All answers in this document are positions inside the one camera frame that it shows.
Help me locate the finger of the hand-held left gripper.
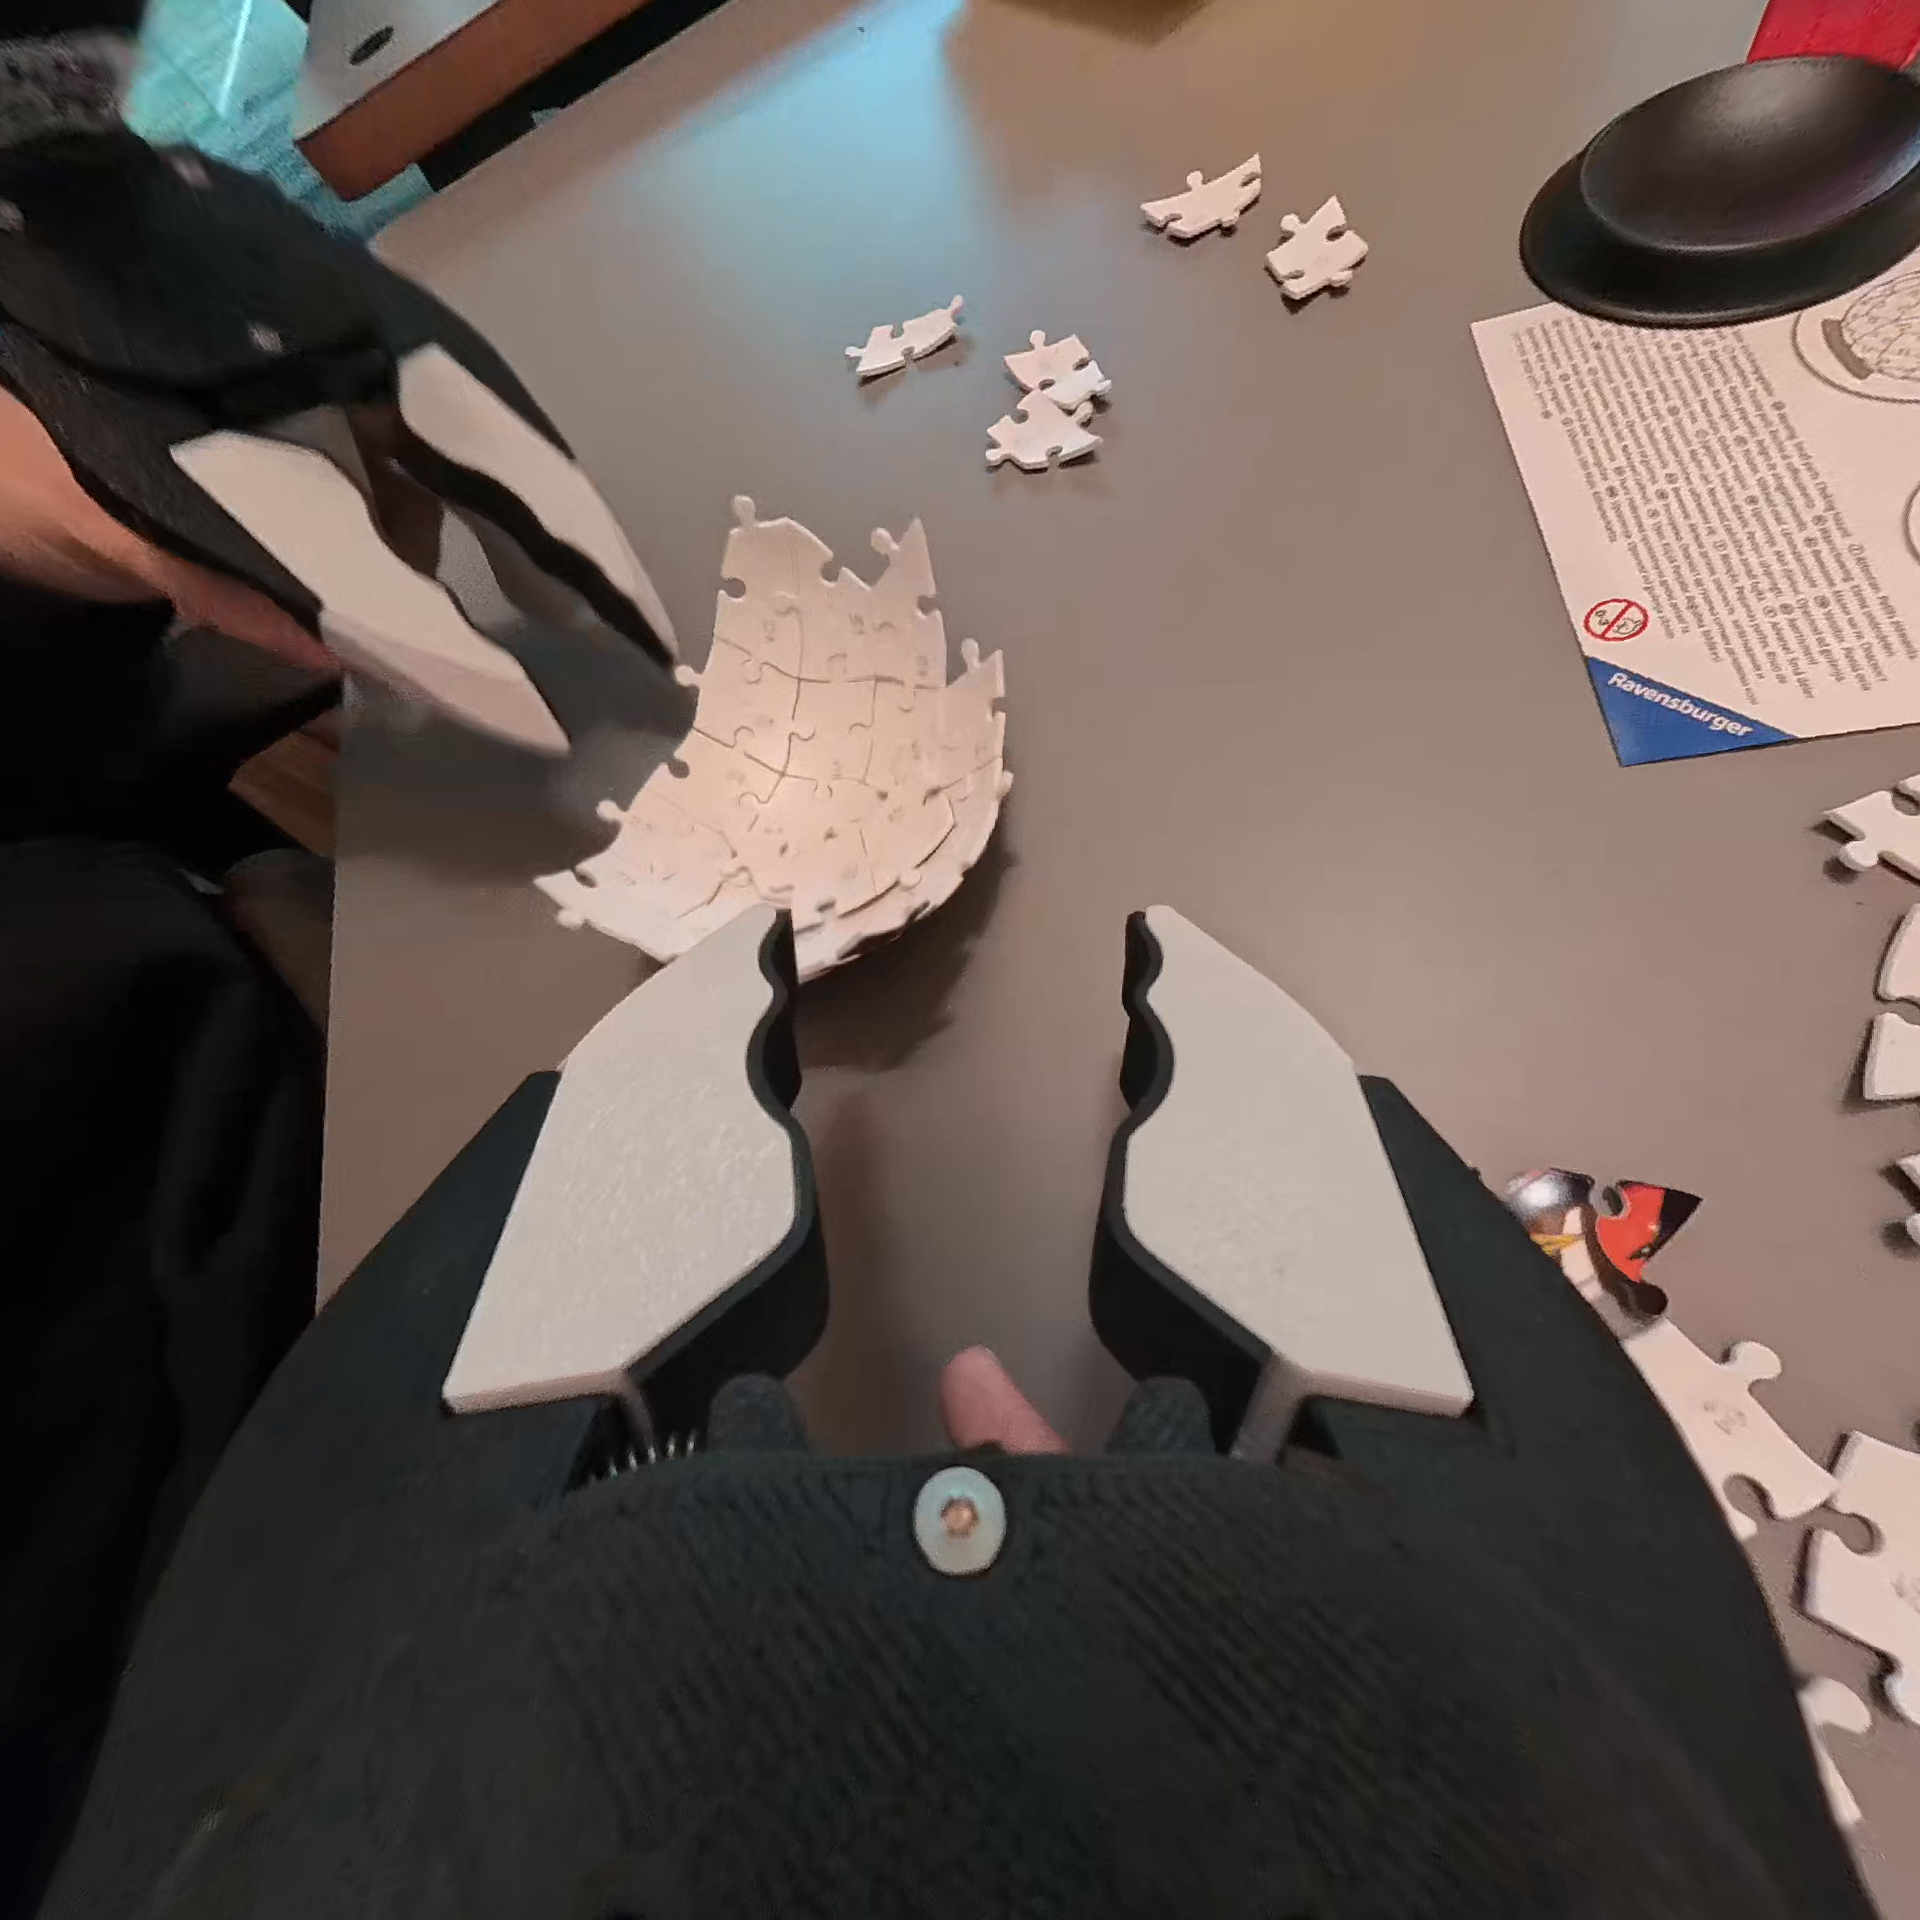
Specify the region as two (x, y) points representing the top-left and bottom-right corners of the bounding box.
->
(169, 431), (576, 755)
(393, 345), (681, 663)

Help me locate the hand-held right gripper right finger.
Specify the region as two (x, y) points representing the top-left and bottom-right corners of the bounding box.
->
(1088, 903), (1479, 1460)

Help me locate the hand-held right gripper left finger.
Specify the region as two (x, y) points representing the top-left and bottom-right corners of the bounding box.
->
(442, 906), (832, 1419)

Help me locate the partly built white puzzle ball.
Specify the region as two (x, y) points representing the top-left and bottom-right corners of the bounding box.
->
(535, 499), (1015, 986)

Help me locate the colourful puzzle piece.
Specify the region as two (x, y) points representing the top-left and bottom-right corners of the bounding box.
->
(1504, 1167), (1705, 1329)

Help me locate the pile of white puzzle pieces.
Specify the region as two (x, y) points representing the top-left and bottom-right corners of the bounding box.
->
(1628, 772), (1920, 1834)

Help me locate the printed puzzle instruction leaflet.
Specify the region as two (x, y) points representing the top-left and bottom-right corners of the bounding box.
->
(1470, 246), (1920, 771)

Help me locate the black dome puzzle stand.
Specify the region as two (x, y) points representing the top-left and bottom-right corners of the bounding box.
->
(1518, 58), (1920, 329)

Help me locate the person's left hand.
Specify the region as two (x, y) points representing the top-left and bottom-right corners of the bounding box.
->
(0, 404), (345, 671)

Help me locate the grey table with wooden edge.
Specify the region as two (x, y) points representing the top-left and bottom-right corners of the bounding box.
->
(292, 0), (736, 203)

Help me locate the red plastic clip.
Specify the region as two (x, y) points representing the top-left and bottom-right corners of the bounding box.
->
(1747, 0), (1920, 69)

